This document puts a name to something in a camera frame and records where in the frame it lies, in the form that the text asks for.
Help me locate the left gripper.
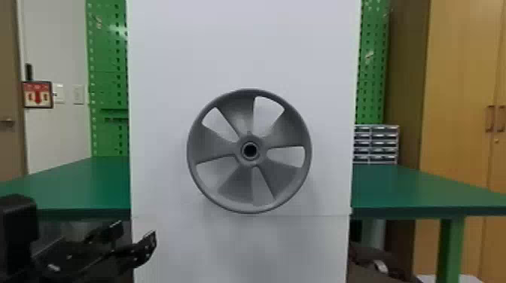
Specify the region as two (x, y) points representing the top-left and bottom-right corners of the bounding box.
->
(32, 220), (158, 283)

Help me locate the grey wheel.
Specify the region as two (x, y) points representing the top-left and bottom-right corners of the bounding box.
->
(186, 88), (313, 215)

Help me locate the white panel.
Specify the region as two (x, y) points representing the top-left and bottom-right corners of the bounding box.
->
(126, 0), (363, 283)

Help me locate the brown door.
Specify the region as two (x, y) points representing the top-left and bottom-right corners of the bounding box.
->
(0, 0), (28, 183)

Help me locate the white drawer cabinet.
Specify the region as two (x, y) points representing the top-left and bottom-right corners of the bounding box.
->
(352, 123), (401, 166)

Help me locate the wooden cupboard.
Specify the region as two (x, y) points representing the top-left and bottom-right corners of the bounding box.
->
(384, 0), (506, 283)

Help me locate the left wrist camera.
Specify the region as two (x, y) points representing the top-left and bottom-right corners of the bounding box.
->
(0, 193), (41, 275)

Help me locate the white wall switch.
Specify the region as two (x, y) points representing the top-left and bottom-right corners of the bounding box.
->
(53, 82), (66, 105)
(72, 84), (86, 106)

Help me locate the red wall sign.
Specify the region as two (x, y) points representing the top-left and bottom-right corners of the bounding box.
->
(21, 80), (55, 110)

